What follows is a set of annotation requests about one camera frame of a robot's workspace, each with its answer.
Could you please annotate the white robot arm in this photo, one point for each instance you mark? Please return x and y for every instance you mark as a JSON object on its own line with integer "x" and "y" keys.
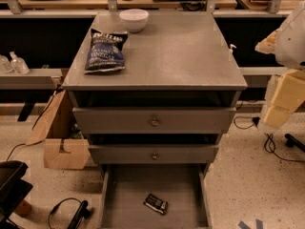
{"x": 287, "y": 44}

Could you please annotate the rxbar chocolate bar wrapper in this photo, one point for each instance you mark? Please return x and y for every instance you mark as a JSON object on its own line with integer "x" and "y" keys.
{"x": 158, "y": 205}

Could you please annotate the grey middle drawer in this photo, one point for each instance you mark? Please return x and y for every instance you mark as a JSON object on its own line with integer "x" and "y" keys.
{"x": 153, "y": 153}

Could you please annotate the grey open bottom drawer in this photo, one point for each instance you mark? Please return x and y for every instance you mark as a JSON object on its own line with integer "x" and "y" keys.
{"x": 126, "y": 186}

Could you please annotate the black chair base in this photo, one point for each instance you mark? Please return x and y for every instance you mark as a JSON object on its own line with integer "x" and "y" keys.
{"x": 13, "y": 189}

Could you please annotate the small white pump bottle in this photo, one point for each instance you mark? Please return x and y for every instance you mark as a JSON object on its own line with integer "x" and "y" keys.
{"x": 232, "y": 47}

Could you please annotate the grey top drawer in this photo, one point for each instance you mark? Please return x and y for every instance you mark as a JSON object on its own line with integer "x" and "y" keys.
{"x": 121, "y": 120}

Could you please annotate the clear sanitizer bottle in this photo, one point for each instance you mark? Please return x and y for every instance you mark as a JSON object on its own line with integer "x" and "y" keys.
{"x": 18, "y": 64}
{"x": 5, "y": 65}

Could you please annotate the blue kettle chips bag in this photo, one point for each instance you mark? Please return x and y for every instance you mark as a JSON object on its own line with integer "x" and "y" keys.
{"x": 105, "y": 53}

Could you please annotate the white ceramic bowl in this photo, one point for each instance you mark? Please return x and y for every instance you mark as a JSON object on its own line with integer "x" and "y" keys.
{"x": 134, "y": 20}

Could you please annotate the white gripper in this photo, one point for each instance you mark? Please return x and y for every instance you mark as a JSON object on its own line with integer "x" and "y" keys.
{"x": 292, "y": 45}

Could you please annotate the black chair leg right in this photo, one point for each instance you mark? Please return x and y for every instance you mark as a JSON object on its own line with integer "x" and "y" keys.
{"x": 292, "y": 141}

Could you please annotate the cardboard box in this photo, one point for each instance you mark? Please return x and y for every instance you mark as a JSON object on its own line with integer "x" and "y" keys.
{"x": 54, "y": 129}

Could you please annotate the grey drawer cabinet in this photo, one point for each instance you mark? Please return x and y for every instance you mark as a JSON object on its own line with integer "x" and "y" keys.
{"x": 179, "y": 60}

